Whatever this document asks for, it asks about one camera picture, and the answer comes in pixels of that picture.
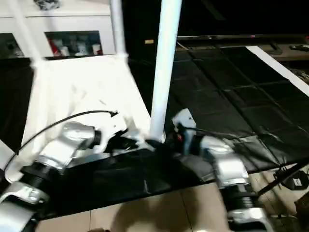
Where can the red bottle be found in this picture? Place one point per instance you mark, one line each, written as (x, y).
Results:
(54, 48)

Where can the black bundle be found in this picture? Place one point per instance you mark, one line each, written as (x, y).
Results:
(47, 4)

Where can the white board strip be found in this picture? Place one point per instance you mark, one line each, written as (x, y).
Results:
(280, 67)

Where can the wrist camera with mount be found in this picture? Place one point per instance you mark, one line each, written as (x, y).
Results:
(112, 126)
(183, 120)

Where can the black work mat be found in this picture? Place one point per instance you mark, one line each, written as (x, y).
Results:
(231, 96)

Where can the small gold label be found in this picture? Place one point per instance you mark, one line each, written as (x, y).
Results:
(149, 41)

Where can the black flat bar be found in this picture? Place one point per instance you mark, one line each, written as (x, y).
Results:
(241, 37)

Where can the black metal frame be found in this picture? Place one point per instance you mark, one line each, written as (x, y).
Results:
(285, 178)

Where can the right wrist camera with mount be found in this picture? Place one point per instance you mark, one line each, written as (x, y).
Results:
(183, 120)

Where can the white plastic table top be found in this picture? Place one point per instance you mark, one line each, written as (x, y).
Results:
(87, 87)

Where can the white cabinet with glass doors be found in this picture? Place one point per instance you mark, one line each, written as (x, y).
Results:
(72, 21)

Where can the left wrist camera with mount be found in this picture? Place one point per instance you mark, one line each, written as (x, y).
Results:
(112, 126)

